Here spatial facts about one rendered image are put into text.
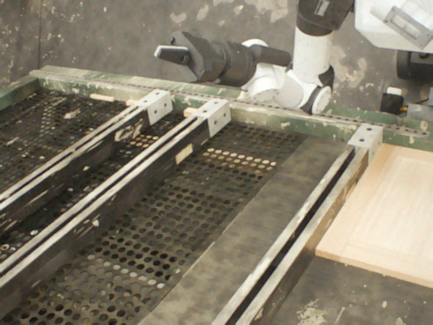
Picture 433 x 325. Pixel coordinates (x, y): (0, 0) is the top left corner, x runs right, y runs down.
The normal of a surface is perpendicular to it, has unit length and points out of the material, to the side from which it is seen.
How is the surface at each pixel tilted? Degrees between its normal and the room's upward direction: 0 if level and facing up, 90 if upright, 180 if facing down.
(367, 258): 58
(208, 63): 74
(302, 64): 46
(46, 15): 0
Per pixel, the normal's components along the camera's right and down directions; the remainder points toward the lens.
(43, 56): -0.50, -0.03
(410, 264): -0.11, -0.85
